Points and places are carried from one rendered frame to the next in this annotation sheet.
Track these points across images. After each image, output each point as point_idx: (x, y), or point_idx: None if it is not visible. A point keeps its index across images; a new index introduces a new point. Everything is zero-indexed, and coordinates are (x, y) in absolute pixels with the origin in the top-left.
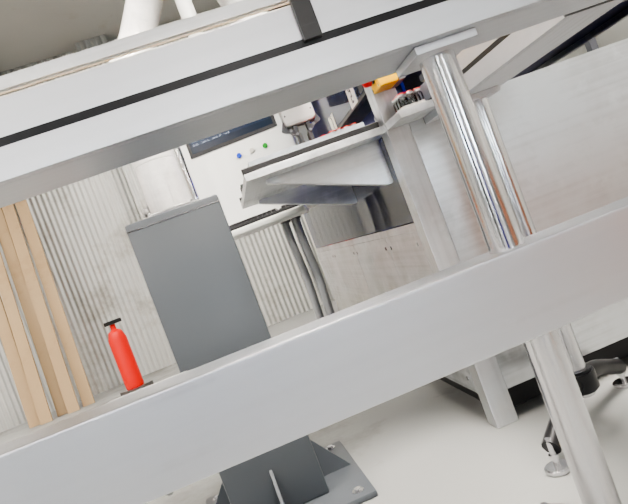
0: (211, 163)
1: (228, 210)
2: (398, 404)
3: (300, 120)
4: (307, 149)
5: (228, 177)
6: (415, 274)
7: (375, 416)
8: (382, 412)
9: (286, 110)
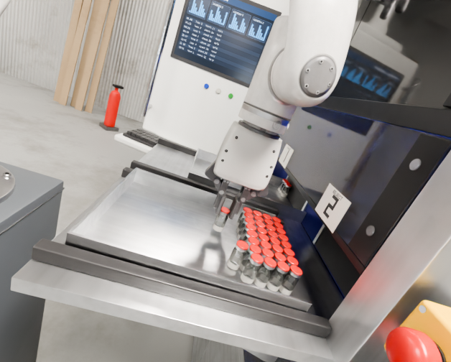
0: (182, 73)
1: (168, 118)
2: (156, 358)
3: (238, 182)
4: (184, 294)
5: (186, 95)
6: None
7: (132, 358)
8: (140, 358)
9: (231, 155)
